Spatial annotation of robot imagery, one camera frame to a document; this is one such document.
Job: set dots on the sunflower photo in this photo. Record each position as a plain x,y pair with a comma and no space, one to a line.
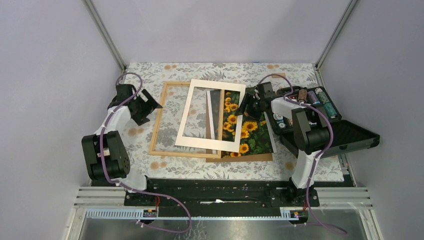
255,136

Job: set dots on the floral tablecloth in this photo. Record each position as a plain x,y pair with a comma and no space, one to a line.
152,76

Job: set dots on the brown frame backing board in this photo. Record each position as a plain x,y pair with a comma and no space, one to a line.
212,105

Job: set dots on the small wooden block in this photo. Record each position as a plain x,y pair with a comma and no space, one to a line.
279,75

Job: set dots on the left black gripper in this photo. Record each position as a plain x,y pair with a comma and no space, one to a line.
150,105

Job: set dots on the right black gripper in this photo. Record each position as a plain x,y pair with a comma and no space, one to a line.
246,101

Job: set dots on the black poker chip case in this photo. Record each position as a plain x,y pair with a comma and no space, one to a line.
348,137

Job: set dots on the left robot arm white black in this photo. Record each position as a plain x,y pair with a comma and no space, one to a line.
105,154

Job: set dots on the wooden picture frame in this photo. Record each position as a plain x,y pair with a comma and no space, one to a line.
163,142

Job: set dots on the brown chip stack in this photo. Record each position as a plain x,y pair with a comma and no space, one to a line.
302,96

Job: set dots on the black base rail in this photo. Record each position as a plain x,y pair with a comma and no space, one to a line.
219,198

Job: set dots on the grey slotted cable duct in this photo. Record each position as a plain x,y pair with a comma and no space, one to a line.
148,214

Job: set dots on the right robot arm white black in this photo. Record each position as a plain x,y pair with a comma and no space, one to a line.
290,114

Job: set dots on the green chip stack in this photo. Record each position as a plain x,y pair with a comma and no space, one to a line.
323,98

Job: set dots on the purple chip stack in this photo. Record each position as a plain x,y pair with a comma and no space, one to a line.
312,98

